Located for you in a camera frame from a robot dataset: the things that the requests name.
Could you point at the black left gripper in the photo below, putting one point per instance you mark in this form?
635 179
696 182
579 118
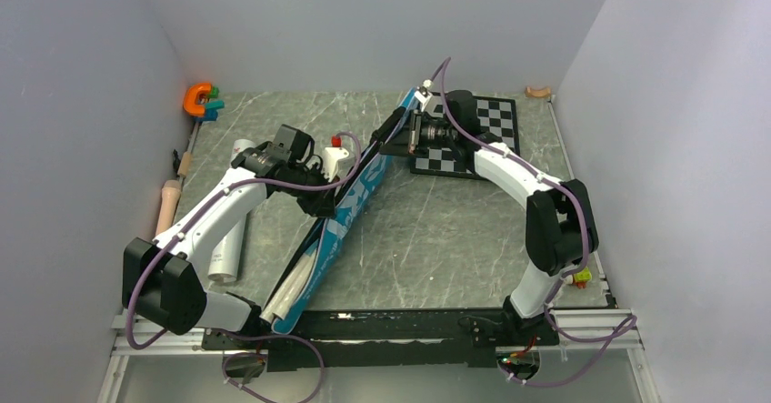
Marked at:
323 205

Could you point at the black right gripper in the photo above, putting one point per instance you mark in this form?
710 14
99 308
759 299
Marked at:
407 141

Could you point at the blue racket bag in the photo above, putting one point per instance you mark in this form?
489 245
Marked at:
328 234

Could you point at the blue racket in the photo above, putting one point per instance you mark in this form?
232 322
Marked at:
268 312
297 282

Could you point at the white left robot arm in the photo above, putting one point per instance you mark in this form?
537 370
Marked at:
161 280

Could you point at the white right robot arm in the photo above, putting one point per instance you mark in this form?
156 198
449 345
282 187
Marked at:
478 136

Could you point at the black white chessboard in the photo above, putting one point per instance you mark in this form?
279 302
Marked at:
496 116

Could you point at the wooden arch block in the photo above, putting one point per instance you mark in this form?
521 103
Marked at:
538 92

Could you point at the teal blue toy blocks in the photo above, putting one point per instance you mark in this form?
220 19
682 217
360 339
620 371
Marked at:
211 103

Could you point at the wooden rolling pin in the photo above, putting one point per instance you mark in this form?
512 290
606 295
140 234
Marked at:
170 194

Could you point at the orange horseshoe magnet toy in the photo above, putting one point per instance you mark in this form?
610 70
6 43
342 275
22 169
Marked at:
196 98

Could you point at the colourful brick toy train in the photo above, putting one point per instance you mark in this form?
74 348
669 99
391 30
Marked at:
580 279

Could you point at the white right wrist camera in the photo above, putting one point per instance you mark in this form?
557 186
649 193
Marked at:
425 97

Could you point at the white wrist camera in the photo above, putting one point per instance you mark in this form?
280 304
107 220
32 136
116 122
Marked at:
425 97
336 162

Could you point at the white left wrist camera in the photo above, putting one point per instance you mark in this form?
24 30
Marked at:
336 162

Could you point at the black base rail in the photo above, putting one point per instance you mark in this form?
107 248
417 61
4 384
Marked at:
473 337

